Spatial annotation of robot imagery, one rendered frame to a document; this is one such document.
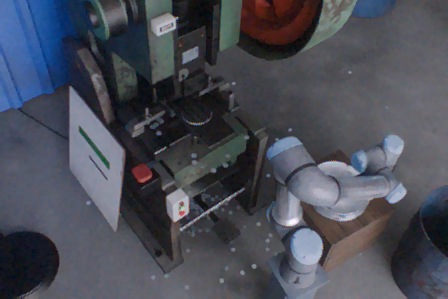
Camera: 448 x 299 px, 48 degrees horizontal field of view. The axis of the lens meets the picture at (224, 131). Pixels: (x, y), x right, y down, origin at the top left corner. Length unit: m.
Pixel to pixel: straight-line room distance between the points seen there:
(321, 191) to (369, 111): 1.82
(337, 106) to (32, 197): 1.89
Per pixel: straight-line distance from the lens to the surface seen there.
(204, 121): 2.02
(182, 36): 1.80
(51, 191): 2.86
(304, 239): 1.88
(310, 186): 1.52
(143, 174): 1.90
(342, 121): 3.20
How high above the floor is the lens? 2.31
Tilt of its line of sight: 50 degrees down
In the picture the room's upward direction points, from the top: 4 degrees clockwise
